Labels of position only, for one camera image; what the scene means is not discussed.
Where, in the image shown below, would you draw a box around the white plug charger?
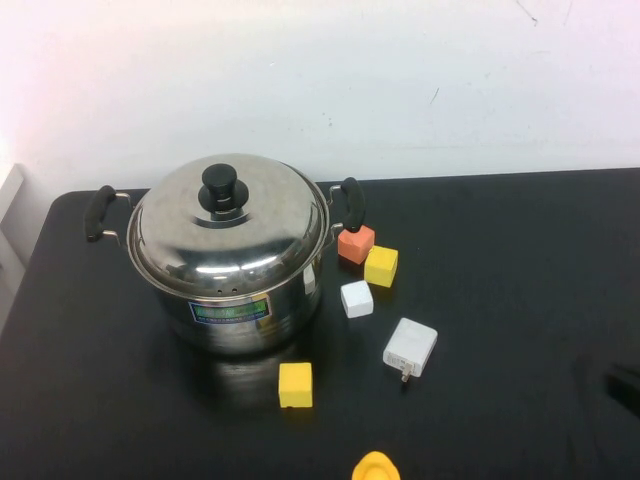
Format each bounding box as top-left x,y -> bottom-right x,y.
382,317 -> 439,384

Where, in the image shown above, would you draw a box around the yellow foam cube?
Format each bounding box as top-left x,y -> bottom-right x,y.
363,245 -> 400,289
278,362 -> 314,409

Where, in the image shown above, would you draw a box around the white cabinet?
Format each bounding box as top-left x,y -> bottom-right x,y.
0,163 -> 40,334

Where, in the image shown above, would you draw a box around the yellow rounded plastic object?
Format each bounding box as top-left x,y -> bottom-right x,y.
351,451 -> 403,480

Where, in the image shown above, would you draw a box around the stainless steel pot black handles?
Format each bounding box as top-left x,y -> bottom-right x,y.
84,176 -> 368,357

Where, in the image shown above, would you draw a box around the white foam cube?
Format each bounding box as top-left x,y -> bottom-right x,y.
340,279 -> 375,319

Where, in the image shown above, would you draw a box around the orange foam cube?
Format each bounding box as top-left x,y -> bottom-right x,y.
337,224 -> 376,265

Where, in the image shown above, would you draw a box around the stainless steel lid black knob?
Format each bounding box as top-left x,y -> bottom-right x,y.
126,152 -> 331,297

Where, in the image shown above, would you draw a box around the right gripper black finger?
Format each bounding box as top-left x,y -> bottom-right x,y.
604,370 -> 640,420

